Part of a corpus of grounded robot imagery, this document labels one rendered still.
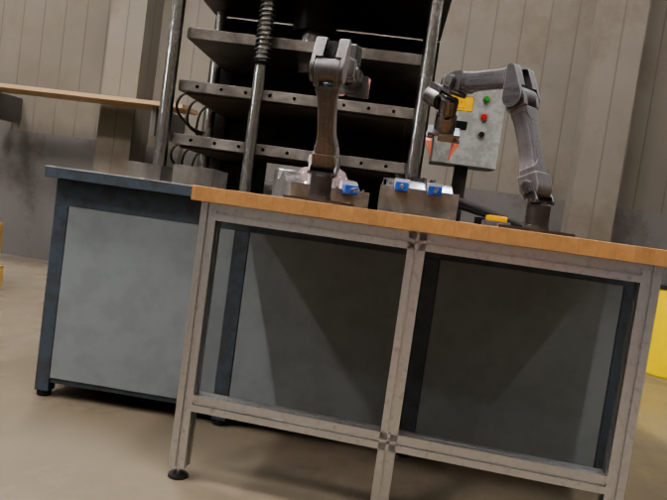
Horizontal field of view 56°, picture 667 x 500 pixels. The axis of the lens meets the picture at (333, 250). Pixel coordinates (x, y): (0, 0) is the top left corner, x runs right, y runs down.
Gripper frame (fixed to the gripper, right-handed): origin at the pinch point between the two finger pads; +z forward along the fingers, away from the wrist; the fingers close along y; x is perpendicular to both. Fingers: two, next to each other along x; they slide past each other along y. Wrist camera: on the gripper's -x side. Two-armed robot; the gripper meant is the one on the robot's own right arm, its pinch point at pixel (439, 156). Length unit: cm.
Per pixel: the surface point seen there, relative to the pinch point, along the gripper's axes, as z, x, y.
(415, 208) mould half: 15.0, 10.6, 5.3
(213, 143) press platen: 39, -70, 100
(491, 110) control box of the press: 14, -90, -25
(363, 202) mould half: 13.4, 14.4, 22.2
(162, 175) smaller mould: 25, -6, 99
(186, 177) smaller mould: 21, 0, 88
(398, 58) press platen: -3, -96, 20
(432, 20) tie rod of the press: -21, -96, 8
